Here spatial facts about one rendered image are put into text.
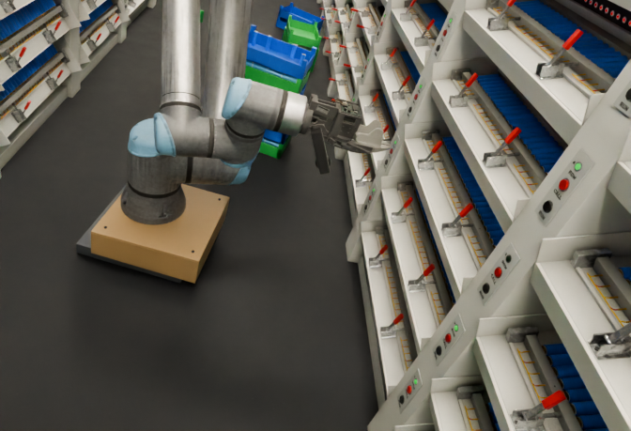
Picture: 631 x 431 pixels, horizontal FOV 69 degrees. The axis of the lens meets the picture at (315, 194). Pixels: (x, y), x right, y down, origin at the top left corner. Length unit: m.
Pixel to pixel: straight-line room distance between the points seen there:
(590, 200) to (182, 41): 0.85
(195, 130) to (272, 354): 0.69
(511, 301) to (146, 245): 0.95
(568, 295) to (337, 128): 0.53
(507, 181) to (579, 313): 0.31
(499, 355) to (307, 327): 0.72
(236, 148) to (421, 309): 0.58
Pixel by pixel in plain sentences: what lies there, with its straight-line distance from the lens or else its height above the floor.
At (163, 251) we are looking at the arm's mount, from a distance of 1.36.
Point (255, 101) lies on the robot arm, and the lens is 0.96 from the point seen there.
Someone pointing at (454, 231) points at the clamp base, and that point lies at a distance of 1.08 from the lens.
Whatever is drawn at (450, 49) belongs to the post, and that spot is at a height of 0.83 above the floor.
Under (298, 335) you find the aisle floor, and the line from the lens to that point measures 1.44.
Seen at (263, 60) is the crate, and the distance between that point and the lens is 1.95.
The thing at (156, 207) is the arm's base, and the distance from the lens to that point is 1.41.
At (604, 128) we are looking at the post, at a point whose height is 0.95.
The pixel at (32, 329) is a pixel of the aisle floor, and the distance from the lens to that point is 1.41.
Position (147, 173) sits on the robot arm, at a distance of 1.35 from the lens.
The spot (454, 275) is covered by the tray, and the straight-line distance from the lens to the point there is 1.00.
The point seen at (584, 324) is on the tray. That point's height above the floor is 0.74.
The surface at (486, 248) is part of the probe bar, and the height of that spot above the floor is 0.59.
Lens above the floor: 1.13
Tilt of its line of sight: 35 degrees down
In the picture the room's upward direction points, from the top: 20 degrees clockwise
